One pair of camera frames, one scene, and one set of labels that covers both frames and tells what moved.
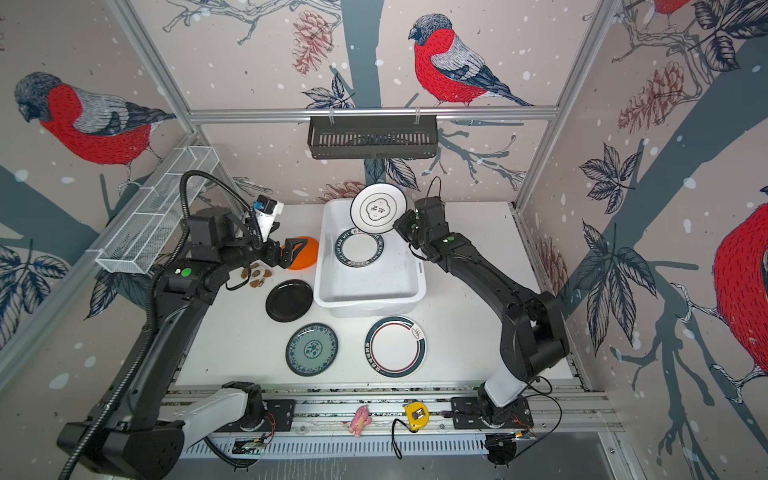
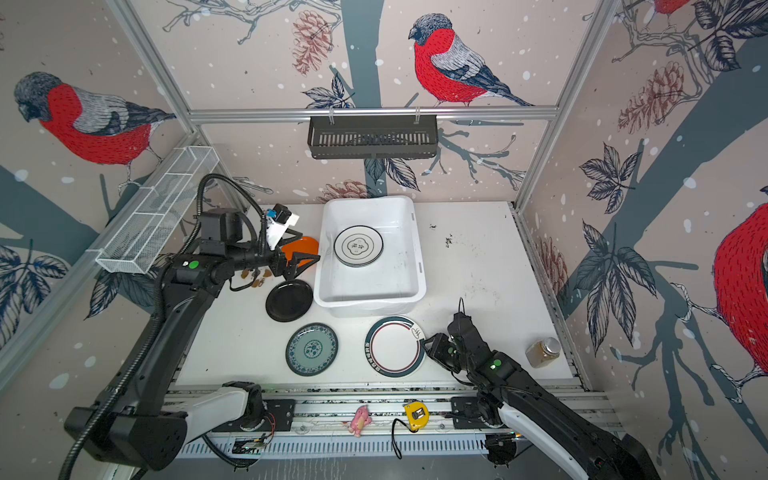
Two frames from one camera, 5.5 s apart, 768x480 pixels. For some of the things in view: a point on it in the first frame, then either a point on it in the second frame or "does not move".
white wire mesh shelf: [140, 236] does not move
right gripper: [403, 223] to [436, 346]
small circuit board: [248, 447] does not move
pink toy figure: [360, 420] does not move
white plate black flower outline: [375, 208] to [359, 246]
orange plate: [308, 255] does not move
